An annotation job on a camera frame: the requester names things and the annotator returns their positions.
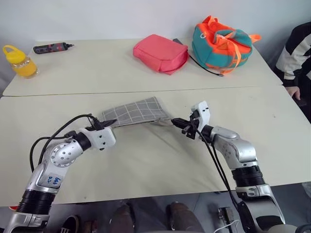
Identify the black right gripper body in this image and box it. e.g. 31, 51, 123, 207
181, 112, 199, 141

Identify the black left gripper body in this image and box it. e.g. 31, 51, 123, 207
87, 116, 105, 132

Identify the grey plaid pouch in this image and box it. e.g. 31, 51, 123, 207
101, 96, 172, 129

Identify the pink fabric pouch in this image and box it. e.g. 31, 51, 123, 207
133, 34, 190, 76

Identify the person's bare hand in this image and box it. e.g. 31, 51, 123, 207
286, 85, 302, 100

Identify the teal and orange bag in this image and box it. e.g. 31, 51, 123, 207
191, 15, 262, 75

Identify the black red electric screwdriver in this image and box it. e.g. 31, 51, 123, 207
33, 42, 75, 55

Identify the brown rounded shape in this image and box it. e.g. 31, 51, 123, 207
166, 201, 204, 233

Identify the yellow lidded plastic jar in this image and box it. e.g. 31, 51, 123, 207
2, 44, 39, 79

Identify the dark striped shoe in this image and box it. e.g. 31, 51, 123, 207
56, 214, 81, 233

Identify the person in black white jacket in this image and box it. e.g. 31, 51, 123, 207
275, 21, 311, 107

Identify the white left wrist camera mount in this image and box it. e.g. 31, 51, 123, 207
84, 127, 117, 150

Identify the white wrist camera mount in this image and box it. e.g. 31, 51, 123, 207
84, 127, 117, 150
190, 101, 211, 137

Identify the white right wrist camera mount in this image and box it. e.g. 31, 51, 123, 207
190, 101, 211, 137

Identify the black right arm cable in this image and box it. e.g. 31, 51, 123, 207
191, 118, 256, 233

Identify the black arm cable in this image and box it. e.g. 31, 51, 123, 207
191, 118, 256, 233
29, 114, 98, 173

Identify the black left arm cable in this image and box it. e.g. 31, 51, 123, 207
29, 114, 98, 173

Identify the thin black cord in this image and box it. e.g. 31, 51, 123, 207
189, 54, 225, 79

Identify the grey metal bracket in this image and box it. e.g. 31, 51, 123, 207
217, 206, 236, 229

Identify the thin white cable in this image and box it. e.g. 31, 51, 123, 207
213, 219, 240, 233

